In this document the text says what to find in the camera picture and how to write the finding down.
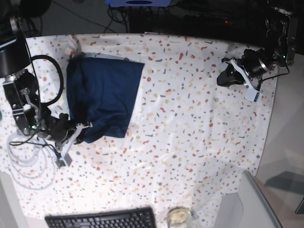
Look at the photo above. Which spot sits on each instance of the glass jar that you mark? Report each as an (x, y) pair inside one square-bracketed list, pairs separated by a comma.
[(179, 217)]

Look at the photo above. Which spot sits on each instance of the dark blue t-shirt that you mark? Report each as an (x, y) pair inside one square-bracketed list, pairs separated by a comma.
[(102, 91)]

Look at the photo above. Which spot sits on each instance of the blue box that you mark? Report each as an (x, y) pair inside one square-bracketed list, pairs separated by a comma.
[(145, 3)]

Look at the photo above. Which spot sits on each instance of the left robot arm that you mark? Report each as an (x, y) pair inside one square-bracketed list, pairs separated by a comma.
[(282, 18)]

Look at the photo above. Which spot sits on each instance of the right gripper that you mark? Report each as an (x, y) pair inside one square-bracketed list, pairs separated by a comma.
[(59, 137)]

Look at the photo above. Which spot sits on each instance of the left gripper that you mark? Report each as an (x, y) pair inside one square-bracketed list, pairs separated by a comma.
[(235, 74)]

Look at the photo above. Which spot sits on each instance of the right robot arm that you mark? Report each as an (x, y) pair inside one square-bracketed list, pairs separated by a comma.
[(32, 117)]

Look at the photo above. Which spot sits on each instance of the black keyboard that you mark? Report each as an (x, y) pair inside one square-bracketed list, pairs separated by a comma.
[(131, 218)]

